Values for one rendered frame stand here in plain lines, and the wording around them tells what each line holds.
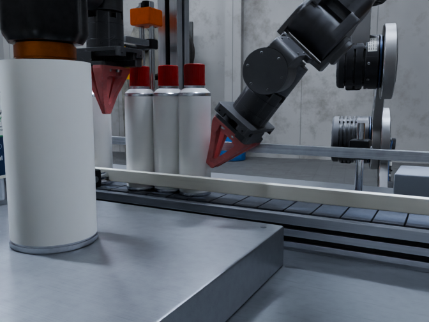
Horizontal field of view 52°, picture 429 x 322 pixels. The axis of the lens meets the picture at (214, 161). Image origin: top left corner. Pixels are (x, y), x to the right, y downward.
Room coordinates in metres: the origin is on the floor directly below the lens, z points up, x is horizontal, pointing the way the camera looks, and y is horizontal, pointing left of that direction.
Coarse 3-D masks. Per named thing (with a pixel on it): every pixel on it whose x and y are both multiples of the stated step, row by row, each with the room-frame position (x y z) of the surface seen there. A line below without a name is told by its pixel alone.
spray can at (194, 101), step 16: (192, 64) 0.68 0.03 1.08; (192, 80) 0.68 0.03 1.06; (192, 96) 0.67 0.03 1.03; (208, 96) 0.68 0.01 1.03; (192, 112) 0.67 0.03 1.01; (208, 112) 0.68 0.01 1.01; (192, 128) 0.67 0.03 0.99; (208, 128) 0.68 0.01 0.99; (192, 144) 0.67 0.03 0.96; (208, 144) 0.68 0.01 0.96; (192, 160) 0.67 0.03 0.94; (208, 176) 0.68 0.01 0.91; (192, 192) 0.67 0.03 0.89; (208, 192) 0.68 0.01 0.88
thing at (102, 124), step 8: (96, 104) 0.76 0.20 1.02; (96, 112) 0.76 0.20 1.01; (96, 120) 0.76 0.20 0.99; (104, 120) 0.77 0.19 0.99; (96, 128) 0.76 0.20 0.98; (104, 128) 0.77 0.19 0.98; (96, 136) 0.76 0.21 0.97; (104, 136) 0.77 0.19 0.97; (96, 144) 0.76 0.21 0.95; (104, 144) 0.77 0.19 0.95; (96, 152) 0.76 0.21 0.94; (104, 152) 0.77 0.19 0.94; (96, 160) 0.76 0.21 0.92; (104, 160) 0.77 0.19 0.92; (112, 168) 0.79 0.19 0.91; (104, 184) 0.77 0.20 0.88
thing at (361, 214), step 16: (128, 192) 0.71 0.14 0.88; (144, 192) 0.70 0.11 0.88; (160, 192) 0.70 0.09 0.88; (176, 192) 0.71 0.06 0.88; (256, 208) 0.61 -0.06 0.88; (272, 208) 0.60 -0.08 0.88; (288, 208) 0.60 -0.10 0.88; (304, 208) 0.60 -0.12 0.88; (320, 208) 0.60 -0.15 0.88; (336, 208) 0.60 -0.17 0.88; (352, 208) 0.60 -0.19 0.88; (384, 224) 0.53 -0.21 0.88; (400, 224) 0.52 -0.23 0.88; (416, 224) 0.52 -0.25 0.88
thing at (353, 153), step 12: (228, 144) 0.71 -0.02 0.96; (264, 144) 0.68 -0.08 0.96; (276, 144) 0.67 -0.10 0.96; (288, 144) 0.67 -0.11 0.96; (324, 156) 0.64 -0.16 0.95; (336, 156) 0.63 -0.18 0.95; (348, 156) 0.62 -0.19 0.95; (360, 156) 0.61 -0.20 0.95; (372, 156) 0.60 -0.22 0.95; (384, 156) 0.60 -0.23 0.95; (396, 156) 0.59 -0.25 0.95; (408, 156) 0.58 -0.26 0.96; (420, 156) 0.58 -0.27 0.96
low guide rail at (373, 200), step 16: (112, 176) 0.72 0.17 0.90; (128, 176) 0.71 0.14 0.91; (144, 176) 0.69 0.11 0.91; (160, 176) 0.68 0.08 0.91; (176, 176) 0.66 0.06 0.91; (192, 176) 0.66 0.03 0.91; (224, 192) 0.63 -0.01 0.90; (240, 192) 0.61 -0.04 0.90; (256, 192) 0.60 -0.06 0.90; (272, 192) 0.59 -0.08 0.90; (288, 192) 0.58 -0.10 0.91; (304, 192) 0.57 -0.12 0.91; (320, 192) 0.56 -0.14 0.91; (336, 192) 0.55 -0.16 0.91; (352, 192) 0.54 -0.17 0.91; (368, 192) 0.54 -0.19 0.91; (368, 208) 0.53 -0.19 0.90; (384, 208) 0.52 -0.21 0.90; (400, 208) 0.52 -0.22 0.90; (416, 208) 0.51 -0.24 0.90
